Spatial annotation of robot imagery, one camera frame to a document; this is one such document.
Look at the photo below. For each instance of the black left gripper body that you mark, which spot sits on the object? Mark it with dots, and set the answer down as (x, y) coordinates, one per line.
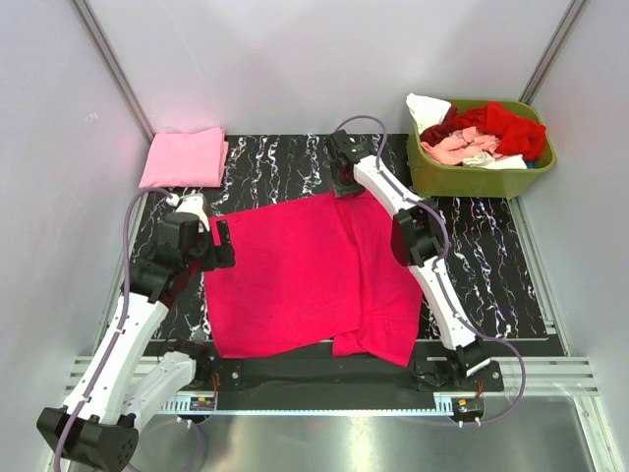
(199, 258)

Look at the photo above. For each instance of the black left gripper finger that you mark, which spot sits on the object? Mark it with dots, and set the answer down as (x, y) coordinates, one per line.
(222, 256)
(223, 233)

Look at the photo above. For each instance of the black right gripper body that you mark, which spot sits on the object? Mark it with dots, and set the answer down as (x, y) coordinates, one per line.
(344, 186)

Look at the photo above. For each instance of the magenta t shirt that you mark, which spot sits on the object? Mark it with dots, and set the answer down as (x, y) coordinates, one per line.
(314, 269)

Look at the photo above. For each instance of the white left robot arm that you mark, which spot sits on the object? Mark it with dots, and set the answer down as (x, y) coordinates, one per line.
(100, 422)

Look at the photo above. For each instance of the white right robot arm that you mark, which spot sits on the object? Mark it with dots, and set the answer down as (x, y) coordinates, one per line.
(419, 242)

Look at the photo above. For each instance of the folded pink t shirt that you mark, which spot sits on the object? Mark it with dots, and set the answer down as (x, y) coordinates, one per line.
(186, 160)

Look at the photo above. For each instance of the olive green plastic basket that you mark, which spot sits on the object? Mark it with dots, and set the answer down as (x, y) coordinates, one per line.
(482, 176)

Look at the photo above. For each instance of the white cloth in basket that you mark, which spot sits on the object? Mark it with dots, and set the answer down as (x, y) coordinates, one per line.
(427, 111)

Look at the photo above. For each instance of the peach garment in basket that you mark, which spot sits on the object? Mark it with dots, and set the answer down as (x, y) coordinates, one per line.
(462, 144)

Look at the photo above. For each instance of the dark red garment in basket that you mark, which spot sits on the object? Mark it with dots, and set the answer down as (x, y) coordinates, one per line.
(435, 134)

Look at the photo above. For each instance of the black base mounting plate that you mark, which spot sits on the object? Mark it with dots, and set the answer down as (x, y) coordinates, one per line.
(312, 380)

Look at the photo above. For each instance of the black marbled table mat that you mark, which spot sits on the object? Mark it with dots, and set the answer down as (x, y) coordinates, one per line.
(487, 261)

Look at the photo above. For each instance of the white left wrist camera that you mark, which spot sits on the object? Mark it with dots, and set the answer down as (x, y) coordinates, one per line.
(194, 204)

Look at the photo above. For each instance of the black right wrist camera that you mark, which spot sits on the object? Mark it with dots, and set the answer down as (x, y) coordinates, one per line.
(346, 142)

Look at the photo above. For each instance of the left aluminium corner post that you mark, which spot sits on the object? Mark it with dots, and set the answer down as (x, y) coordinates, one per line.
(106, 53)

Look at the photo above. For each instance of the aluminium corner post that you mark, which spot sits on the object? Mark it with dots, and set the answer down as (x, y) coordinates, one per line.
(106, 53)
(558, 39)

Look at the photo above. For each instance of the aluminium frame rail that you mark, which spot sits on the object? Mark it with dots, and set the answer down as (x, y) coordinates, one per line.
(542, 375)

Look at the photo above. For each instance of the right aluminium corner post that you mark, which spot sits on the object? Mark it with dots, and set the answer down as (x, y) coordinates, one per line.
(558, 39)

